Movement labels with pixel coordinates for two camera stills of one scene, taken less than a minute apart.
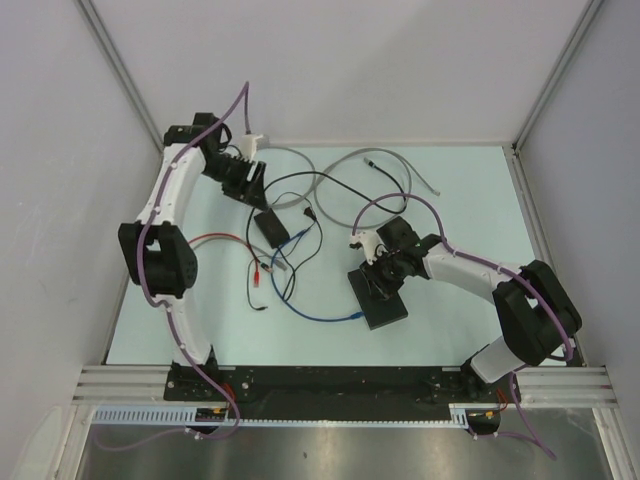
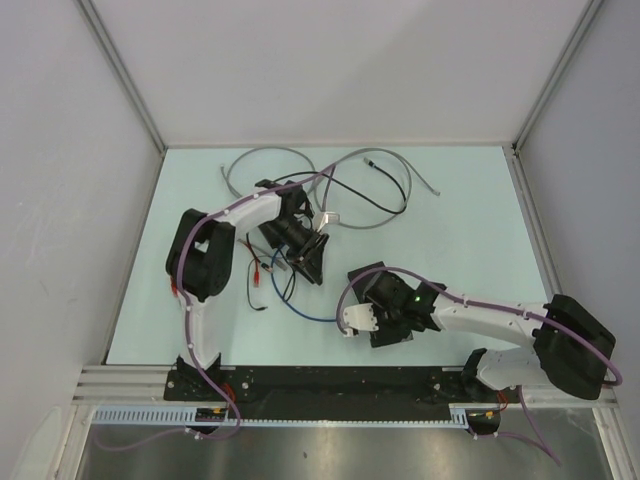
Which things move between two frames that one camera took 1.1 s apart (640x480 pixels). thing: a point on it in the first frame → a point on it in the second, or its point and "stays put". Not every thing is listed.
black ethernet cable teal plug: x=371 y=164 stays put
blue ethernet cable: x=351 y=315 stays put
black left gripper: x=245 y=190 → x=307 y=258
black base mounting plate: x=329 y=393 stays put
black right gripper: x=371 y=273 → x=387 y=335
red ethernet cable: x=256 y=270 stays put
